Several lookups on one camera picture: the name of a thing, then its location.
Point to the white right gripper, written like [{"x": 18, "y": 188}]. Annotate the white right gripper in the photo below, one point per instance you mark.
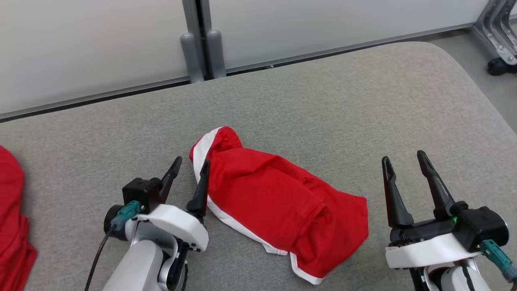
[{"x": 428, "y": 250}]

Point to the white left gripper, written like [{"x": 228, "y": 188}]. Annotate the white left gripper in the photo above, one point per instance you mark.
[{"x": 177, "y": 224}]

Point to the red shorts with white trim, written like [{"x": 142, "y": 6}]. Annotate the red shorts with white trim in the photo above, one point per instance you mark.
[{"x": 274, "y": 194}]

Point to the red and white basketball jersey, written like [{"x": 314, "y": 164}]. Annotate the red and white basketball jersey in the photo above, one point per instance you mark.
[{"x": 10, "y": 226}]

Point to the black caster wheel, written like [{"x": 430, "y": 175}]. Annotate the black caster wheel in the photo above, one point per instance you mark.
[{"x": 499, "y": 66}]

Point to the white partition panel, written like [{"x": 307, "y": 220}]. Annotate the white partition panel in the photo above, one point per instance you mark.
[
  {"x": 89, "y": 44},
  {"x": 343, "y": 24}
]

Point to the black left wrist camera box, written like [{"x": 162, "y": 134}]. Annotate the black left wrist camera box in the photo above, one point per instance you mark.
[{"x": 141, "y": 194}]

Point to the teal left camera connector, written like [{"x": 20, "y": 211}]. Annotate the teal left camera connector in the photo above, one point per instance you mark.
[{"x": 127, "y": 213}]

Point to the teal camera connector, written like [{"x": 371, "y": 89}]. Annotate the teal camera connector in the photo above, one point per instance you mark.
[
  {"x": 127, "y": 213},
  {"x": 497, "y": 254}
]

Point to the teal right camera connector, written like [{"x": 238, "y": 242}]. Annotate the teal right camera connector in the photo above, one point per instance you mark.
[{"x": 497, "y": 254}]

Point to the grey metal frame leg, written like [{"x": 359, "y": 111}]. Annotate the grey metal frame leg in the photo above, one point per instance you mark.
[{"x": 499, "y": 28}]

